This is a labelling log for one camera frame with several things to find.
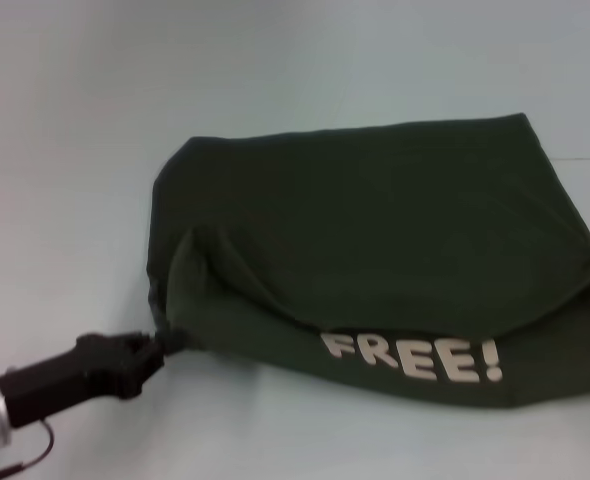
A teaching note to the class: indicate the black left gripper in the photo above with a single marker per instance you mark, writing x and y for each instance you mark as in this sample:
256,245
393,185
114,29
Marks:
70,377

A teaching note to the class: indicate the dark green shirt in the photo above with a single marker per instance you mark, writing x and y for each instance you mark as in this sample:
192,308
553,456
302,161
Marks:
375,240

